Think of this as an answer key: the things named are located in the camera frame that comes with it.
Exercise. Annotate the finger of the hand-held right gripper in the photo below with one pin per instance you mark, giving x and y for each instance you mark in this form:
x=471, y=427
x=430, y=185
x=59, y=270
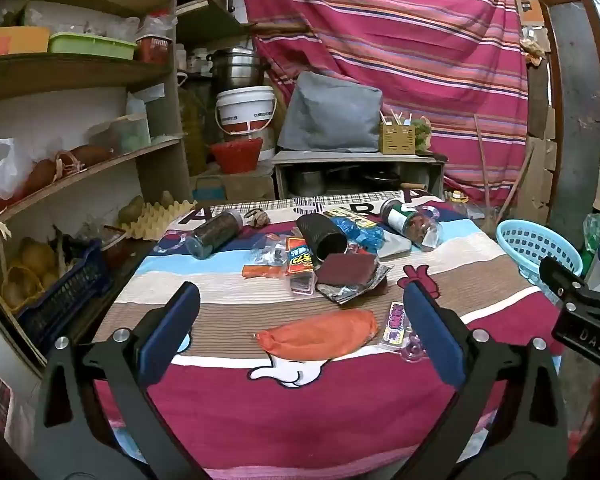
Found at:
x=562, y=282

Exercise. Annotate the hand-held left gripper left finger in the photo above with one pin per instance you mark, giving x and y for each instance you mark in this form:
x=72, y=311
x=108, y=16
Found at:
x=172, y=327

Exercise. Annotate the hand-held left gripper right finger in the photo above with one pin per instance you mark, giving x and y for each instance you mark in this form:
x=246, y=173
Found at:
x=432, y=332

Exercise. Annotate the light blue plastic basket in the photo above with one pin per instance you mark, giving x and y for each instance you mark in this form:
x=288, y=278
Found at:
x=535, y=250

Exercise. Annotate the orange plastic bag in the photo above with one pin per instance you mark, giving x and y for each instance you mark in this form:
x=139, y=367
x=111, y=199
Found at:
x=320, y=334

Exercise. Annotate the clear bag with orange strip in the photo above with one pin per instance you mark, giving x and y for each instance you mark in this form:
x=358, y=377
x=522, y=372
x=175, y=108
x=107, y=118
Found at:
x=267, y=255

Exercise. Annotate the clear plastic blister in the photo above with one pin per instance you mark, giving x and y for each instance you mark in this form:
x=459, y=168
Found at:
x=412, y=350

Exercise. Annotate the purple candy packet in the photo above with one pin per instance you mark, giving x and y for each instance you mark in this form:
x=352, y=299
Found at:
x=396, y=325

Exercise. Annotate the green plastic bag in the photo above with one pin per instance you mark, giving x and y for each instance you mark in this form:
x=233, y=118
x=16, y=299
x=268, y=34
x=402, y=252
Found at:
x=594, y=237

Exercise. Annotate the grey flat packet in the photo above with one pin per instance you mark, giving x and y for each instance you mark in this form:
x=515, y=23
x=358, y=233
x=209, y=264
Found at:
x=397, y=247

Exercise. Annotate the clear tub with red rim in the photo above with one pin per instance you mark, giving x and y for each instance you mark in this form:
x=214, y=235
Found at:
x=115, y=250

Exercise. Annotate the clear jar with dark contents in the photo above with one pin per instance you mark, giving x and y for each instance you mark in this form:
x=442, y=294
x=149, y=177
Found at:
x=215, y=234

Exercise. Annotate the wooden broom stick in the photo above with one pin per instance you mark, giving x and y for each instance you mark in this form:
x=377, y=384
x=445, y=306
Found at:
x=515, y=185
x=484, y=170

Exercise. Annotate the yellow egg carton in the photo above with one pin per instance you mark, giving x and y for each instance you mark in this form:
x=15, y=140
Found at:
x=162, y=217

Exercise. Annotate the dark blue plastic crate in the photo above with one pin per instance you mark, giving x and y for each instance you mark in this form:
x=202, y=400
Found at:
x=62, y=300

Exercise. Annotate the white green labelled bottle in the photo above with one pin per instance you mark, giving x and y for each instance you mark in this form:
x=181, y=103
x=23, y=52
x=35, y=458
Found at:
x=405, y=220

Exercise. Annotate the blue plastic bag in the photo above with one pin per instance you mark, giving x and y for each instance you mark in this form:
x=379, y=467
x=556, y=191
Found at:
x=362, y=235

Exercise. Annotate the dark small plastic packet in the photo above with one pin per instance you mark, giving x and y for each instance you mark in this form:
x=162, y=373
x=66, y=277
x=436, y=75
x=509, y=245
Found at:
x=302, y=285

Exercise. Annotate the yellow snack packet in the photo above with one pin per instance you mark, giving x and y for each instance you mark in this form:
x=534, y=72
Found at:
x=350, y=214

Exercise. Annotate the red orange snack wrapper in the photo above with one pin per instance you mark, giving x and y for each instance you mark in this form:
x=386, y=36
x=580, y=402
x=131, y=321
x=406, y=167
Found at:
x=300, y=256

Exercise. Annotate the black foam cylinder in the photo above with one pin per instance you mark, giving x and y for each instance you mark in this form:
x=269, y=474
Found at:
x=320, y=235

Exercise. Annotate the cardboard box with blue print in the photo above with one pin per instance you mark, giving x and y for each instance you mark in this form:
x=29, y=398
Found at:
x=240, y=187

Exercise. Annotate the pile of yellow potatoes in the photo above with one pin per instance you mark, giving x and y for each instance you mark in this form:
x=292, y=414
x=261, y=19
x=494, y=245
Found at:
x=32, y=260

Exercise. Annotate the grey metal door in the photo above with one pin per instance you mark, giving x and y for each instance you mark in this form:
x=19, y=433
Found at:
x=575, y=110

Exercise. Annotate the red plastic basket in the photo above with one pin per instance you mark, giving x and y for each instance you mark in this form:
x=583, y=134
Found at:
x=236, y=156

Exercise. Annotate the brown sweet potato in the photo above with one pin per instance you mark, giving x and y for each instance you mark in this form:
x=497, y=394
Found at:
x=40, y=176
x=90, y=156

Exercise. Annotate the grey low shelf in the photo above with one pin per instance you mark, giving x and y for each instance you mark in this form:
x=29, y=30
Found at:
x=355, y=157

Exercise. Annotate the small steel pot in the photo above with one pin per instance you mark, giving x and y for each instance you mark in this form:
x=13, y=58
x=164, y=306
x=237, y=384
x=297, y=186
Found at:
x=307, y=182

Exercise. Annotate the yellow woven box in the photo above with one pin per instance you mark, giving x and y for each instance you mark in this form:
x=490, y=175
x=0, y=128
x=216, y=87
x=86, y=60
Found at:
x=396, y=139

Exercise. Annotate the green leafy vegetables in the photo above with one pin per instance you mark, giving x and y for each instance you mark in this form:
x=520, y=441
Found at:
x=423, y=135

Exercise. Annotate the clear plastic storage box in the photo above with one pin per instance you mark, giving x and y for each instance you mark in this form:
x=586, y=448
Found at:
x=125, y=134

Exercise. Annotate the yellow oil jug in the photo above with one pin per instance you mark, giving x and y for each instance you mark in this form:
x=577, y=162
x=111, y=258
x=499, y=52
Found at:
x=194, y=125

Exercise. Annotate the white plastic bucket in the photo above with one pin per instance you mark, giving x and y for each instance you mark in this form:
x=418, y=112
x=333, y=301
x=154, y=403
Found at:
x=245, y=110

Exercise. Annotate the white plastic bag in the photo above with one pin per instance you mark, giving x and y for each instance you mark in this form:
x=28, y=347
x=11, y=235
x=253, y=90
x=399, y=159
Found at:
x=2, y=167

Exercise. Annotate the grey pillow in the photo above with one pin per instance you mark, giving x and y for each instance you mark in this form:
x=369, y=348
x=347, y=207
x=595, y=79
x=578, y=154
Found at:
x=330, y=112

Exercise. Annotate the steel cooking pot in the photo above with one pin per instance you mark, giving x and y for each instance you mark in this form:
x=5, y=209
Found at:
x=237, y=70

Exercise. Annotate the wooden shelf unit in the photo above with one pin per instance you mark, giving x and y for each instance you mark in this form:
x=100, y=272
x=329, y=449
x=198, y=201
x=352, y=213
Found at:
x=75, y=74

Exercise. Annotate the small red basket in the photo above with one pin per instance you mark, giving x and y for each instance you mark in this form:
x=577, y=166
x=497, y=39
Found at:
x=154, y=51

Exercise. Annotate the green plastic container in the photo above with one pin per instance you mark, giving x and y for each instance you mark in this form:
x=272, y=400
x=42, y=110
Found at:
x=92, y=46

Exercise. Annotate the red striped hanging cloth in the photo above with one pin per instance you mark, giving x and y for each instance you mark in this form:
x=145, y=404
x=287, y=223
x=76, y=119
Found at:
x=390, y=40

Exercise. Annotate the dark wooden shelf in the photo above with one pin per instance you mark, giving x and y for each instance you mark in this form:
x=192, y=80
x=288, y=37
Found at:
x=210, y=17

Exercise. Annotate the yellow storage box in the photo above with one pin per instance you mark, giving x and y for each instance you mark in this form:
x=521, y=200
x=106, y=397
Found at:
x=12, y=42

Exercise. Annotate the cardboard wall panels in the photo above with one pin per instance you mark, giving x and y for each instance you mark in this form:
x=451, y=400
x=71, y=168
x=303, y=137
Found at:
x=539, y=180

